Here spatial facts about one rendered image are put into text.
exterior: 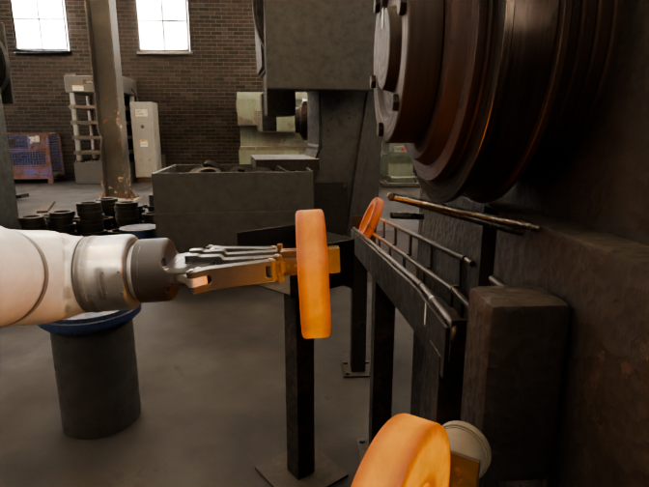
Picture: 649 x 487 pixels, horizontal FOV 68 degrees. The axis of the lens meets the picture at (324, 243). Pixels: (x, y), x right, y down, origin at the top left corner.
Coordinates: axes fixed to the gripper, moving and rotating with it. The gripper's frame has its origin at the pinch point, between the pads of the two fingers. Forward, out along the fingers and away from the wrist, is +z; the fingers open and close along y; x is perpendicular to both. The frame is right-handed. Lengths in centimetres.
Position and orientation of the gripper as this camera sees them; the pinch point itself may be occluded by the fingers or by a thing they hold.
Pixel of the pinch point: (310, 260)
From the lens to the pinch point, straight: 58.3
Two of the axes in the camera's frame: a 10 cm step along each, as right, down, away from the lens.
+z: 10.0, -0.6, 0.4
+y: 0.5, 2.3, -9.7
